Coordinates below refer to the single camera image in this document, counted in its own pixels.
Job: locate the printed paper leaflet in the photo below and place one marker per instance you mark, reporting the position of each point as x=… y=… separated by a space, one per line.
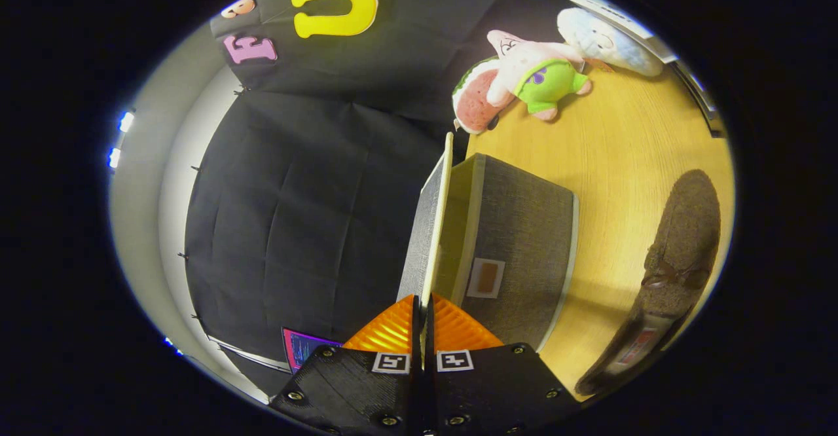
x=304 y=347

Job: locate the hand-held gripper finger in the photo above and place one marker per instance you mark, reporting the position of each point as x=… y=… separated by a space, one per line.
x=417 y=338
x=431 y=357

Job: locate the watermelon slice plush toy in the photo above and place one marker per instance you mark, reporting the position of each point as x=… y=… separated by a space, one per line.
x=474 y=105

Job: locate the white sheep plush toy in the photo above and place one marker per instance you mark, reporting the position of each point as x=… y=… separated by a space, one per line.
x=602 y=36

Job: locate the pink starfish plush toy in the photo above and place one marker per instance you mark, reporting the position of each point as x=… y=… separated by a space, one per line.
x=524 y=59

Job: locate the dark-covered thick book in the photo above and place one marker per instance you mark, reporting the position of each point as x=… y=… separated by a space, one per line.
x=700 y=99

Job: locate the brown fuzzy shoe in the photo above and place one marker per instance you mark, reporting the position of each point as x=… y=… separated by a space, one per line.
x=681 y=239

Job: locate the grey fabric storage box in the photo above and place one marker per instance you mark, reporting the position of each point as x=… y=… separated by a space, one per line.
x=524 y=226

